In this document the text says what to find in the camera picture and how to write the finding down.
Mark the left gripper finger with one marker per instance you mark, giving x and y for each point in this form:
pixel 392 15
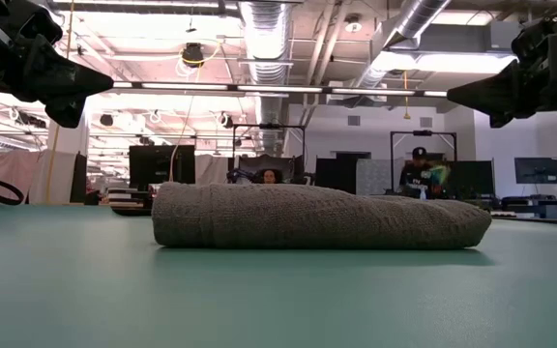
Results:
pixel 68 113
pixel 66 77

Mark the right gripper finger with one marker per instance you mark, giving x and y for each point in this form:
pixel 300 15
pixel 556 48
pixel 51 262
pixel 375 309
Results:
pixel 501 121
pixel 496 94

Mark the grey terry towel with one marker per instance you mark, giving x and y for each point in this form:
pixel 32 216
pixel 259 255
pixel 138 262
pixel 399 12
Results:
pixel 307 217

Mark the black monitor on arm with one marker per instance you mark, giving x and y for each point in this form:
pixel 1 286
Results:
pixel 537 170

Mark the white partition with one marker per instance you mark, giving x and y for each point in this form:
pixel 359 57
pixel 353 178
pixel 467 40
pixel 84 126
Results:
pixel 58 176

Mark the black monitor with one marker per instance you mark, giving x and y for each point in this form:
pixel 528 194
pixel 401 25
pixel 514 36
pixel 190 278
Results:
pixel 155 166
pixel 474 179

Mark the pink curtain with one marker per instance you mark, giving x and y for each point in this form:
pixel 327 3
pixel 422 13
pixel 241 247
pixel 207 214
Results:
pixel 3 174

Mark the person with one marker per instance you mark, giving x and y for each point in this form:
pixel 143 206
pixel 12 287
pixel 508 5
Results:
pixel 270 176
pixel 416 174

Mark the grey partition panel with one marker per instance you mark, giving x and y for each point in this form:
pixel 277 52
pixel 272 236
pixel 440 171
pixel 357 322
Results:
pixel 377 176

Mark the black partition panel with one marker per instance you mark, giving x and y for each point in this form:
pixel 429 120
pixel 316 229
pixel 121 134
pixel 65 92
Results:
pixel 334 174

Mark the long ceiling light bar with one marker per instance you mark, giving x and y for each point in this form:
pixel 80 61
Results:
pixel 278 88

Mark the green table mat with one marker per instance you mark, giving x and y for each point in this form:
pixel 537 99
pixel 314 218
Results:
pixel 278 299

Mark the black robot rig frame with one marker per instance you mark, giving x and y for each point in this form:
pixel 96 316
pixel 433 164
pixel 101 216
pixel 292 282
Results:
pixel 423 133
pixel 269 126

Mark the silver ceiling air duct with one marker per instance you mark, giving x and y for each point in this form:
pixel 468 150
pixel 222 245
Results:
pixel 265 43
pixel 404 29

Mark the black hanging ceiling camera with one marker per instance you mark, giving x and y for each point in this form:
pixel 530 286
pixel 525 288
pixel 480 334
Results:
pixel 193 54

